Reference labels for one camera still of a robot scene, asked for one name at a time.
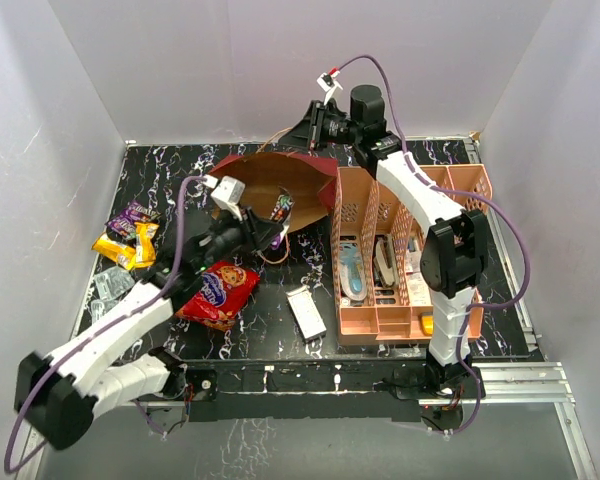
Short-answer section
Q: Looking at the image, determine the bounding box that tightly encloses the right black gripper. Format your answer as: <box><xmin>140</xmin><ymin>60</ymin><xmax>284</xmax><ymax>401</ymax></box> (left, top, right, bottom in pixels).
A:
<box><xmin>278</xmin><ymin>102</ymin><xmax>362</xmax><ymax>152</ymax></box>

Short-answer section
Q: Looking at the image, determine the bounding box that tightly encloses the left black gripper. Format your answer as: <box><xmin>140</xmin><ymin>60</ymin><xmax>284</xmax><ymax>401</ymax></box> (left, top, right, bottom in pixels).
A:
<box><xmin>195</xmin><ymin>202</ymin><xmax>284</xmax><ymax>273</ymax></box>

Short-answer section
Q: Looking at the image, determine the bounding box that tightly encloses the red brown paper bag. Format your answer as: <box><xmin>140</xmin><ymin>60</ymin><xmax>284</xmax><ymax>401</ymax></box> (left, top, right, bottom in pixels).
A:
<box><xmin>210</xmin><ymin>146</ymin><xmax>338</xmax><ymax>244</ymax></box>

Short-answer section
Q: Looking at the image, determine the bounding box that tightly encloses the red cookie snack bag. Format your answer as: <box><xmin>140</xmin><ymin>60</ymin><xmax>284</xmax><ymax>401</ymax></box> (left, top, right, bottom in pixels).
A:
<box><xmin>175</xmin><ymin>261</ymin><xmax>260</xmax><ymax>332</ymax></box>

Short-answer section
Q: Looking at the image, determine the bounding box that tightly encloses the yellow candy bar wrapper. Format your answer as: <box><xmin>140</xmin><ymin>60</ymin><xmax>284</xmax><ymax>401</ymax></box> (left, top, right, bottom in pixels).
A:
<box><xmin>92</xmin><ymin>232</ymin><xmax>136</xmax><ymax>271</ymax></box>

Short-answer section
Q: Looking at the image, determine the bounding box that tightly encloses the dark silver snack wrapper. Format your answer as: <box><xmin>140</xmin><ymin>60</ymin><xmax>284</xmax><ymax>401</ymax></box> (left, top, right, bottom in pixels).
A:
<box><xmin>90</xmin><ymin>266</ymin><xmax>135</xmax><ymax>321</ymax></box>

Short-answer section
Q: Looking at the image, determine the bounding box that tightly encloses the purple candy bar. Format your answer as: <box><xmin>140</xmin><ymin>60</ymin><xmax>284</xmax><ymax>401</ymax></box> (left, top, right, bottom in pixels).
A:
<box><xmin>124</xmin><ymin>200</ymin><xmax>160</xmax><ymax>223</ymax></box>

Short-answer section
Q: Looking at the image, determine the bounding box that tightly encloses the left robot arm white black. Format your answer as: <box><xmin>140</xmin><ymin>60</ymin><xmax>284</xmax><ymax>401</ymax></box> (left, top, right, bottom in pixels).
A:
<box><xmin>14</xmin><ymin>207</ymin><xmax>288</xmax><ymax>450</ymax></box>

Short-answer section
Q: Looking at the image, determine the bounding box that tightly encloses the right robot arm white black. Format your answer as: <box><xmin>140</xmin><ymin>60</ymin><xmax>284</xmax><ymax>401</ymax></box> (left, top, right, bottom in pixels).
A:
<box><xmin>280</xmin><ymin>85</ymin><xmax>487</xmax><ymax>397</ymax></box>

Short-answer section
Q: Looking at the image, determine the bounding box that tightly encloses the white rectangular box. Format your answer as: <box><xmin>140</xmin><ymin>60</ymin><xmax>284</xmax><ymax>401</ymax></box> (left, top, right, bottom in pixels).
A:
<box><xmin>286</xmin><ymin>285</ymin><xmax>327</xmax><ymax>342</ymax></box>

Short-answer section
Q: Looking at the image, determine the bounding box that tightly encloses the beige stapler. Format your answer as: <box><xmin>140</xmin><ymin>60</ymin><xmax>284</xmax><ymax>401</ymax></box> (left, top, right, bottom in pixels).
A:
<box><xmin>373</xmin><ymin>236</ymin><xmax>397</xmax><ymax>288</ymax></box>

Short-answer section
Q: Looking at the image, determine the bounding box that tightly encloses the pink plastic desk organizer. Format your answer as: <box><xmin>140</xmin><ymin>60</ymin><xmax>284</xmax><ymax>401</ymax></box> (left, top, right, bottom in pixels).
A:
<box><xmin>331</xmin><ymin>167</ymin><xmax>483</xmax><ymax>350</ymax></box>

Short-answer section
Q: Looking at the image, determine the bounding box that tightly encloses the white packet in organizer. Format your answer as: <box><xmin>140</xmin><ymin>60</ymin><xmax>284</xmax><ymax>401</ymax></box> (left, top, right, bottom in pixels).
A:
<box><xmin>405</xmin><ymin>236</ymin><xmax>431</xmax><ymax>307</ymax></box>

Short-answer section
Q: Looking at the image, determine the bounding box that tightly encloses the yellow tape measure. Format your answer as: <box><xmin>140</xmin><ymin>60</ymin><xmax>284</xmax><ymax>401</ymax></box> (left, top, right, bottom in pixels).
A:
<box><xmin>419</xmin><ymin>312</ymin><xmax>434</xmax><ymax>336</ymax></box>

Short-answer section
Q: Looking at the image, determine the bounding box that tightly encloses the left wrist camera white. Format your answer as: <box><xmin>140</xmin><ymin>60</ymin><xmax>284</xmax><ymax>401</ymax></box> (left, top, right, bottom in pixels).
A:
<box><xmin>202</xmin><ymin>175</ymin><xmax>245</xmax><ymax>221</ymax></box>

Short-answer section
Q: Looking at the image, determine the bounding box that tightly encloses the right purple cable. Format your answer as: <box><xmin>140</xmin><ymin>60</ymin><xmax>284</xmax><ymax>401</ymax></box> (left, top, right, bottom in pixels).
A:
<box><xmin>335</xmin><ymin>54</ymin><xmax>532</xmax><ymax>436</ymax></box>

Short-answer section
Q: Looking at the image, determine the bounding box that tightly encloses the purple cable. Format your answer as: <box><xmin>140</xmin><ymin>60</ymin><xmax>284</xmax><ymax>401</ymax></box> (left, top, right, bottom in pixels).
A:
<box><xmin>2</xmin><ymin>175</ymin><xmax>216</xmax><ymax>475</ymax></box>
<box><xmin>335</xmin><ymin>54</ymin><xmax>532</xmax><ymax>436</ymax></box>

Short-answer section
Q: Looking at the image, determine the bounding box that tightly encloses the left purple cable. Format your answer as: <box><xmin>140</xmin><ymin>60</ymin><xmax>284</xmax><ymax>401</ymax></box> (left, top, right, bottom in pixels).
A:
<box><xmin>2</xmin><ymin>175</ymin><xmax>216</xmax><ymax>475</ymax></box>

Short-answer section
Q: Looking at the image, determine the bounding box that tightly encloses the aluminium rail frame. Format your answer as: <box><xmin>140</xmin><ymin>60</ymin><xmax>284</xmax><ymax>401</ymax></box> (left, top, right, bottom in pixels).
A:
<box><xmin>14</xmin><ymin>134</ymin><xmax>600</xmax><ymax>480</ymax></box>

